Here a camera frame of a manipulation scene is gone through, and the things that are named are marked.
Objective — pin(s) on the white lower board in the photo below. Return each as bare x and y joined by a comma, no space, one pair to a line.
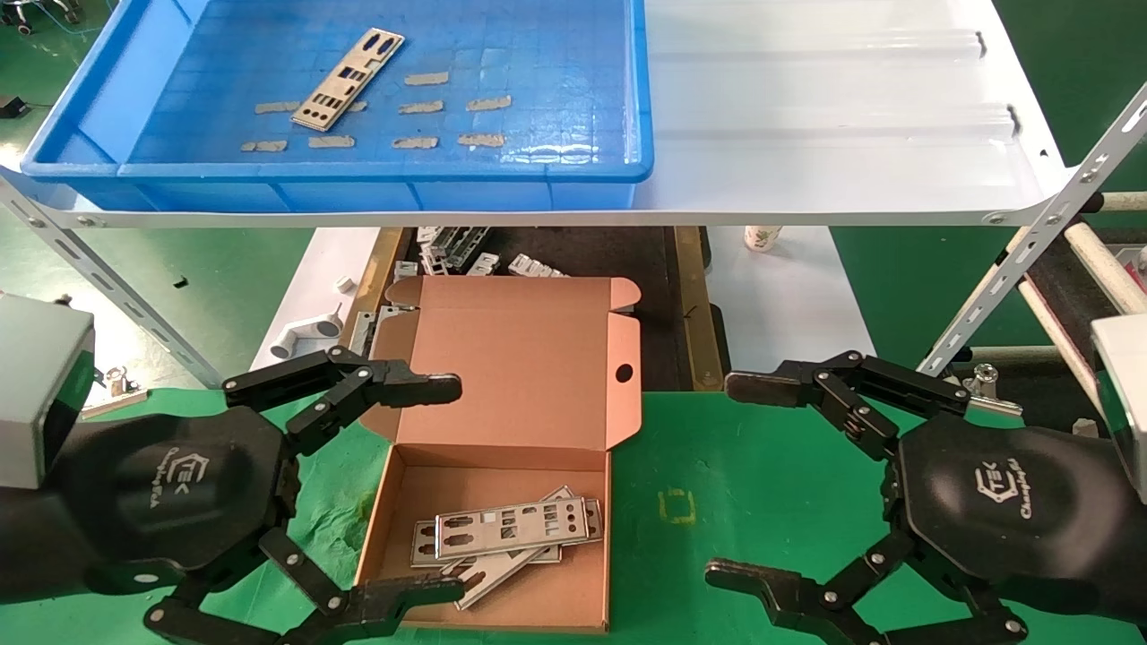
789,313

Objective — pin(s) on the white tube cart frame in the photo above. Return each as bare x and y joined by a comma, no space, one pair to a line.
1107,264

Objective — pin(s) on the black power adapter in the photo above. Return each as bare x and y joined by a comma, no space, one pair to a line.
11,107

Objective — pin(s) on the silver metal I/O shield plate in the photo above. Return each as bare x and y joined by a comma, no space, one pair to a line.
556,535
421,555
493,582
354,76

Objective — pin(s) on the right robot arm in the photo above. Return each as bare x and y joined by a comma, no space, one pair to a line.
1136,573

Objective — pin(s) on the green table cloth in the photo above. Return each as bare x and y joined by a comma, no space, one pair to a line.
762,502

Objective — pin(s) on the small white block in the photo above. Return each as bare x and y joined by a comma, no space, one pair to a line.
1084,428

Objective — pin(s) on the ladder shaped metal bracket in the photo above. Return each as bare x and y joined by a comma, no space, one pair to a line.
470,245

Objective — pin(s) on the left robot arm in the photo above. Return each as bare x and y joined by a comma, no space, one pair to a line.
18,537

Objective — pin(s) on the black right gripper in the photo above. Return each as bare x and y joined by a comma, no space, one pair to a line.
1004,502

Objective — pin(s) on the grey metal plate part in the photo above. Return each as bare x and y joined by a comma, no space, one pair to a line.
360,336

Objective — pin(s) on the ribbed metal bracket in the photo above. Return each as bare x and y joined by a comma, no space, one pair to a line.
536,266

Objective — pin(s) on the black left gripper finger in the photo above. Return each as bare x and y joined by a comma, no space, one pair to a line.
412,385

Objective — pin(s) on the white metal shelf board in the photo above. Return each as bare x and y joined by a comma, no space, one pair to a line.
806,134

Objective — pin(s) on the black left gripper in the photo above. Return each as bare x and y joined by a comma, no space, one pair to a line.
170,493

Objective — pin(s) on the small metal bracket pile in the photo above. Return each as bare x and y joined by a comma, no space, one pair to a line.
433,253

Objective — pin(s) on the white plastic pipe fitting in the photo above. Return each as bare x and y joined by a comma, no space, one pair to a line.
305,333

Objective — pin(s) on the grey slotted shelf upright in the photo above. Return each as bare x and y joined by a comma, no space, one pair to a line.
134,296
1030,251

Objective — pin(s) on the brown cardboard box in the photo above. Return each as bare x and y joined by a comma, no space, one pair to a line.
529,358

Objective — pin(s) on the chrome chair wheel base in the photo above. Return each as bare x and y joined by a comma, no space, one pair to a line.
22,22

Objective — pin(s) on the blue plastic tray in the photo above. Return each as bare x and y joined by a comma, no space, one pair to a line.
556,54

